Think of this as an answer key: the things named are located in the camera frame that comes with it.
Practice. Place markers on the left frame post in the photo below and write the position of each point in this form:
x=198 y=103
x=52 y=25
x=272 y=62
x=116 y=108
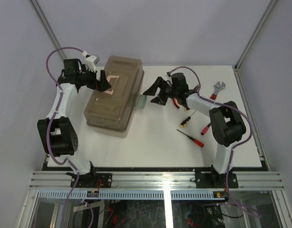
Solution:
x=45 y=23

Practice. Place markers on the pink toolbox handle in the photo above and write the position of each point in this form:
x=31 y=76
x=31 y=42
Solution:
x=112 y=80

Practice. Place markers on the orange handled long-nose pliers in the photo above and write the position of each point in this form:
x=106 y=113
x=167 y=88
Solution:
x=176 y=103

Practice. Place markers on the black yellow screwdriver lower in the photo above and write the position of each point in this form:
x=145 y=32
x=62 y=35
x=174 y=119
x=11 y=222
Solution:
x=185 y=121

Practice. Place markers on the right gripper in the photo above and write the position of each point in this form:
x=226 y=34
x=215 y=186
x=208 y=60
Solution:
x=152 y=91

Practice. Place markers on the aluminium mounting rail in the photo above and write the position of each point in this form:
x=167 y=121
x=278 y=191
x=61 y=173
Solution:
x=141 y=180

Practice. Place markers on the frame post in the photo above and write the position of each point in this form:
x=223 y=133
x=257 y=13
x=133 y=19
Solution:
x=45 y=23
x=261 y=23

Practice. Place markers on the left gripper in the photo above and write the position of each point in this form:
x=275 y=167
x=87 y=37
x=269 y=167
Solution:
x=100 y=86

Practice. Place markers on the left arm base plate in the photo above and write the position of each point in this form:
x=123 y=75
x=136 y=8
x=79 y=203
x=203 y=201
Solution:
x=96 y=181

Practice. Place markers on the red handled adjustable wrench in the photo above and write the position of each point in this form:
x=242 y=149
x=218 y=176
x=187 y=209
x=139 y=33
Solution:
x=218 y=87

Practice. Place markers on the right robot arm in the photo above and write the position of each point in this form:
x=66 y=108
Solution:
x=226 y=122

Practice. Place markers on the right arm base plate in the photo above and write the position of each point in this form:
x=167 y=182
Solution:
x=213 y=180

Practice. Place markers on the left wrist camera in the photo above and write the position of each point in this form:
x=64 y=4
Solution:
x=90 y=61

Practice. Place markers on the right frame post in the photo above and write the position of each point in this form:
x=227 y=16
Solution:
x=261 y=23

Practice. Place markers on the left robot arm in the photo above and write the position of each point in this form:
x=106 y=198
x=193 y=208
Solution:
x=56 y=131

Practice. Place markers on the slotted cable duct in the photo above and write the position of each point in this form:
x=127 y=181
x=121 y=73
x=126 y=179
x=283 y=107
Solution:
x=131 y=194

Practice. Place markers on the translucent brown toolbox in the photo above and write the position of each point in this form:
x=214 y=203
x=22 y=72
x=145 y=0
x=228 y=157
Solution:
x=111 y=114

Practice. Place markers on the red handled screwdriver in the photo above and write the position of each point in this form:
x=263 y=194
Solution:
x=194 y=140

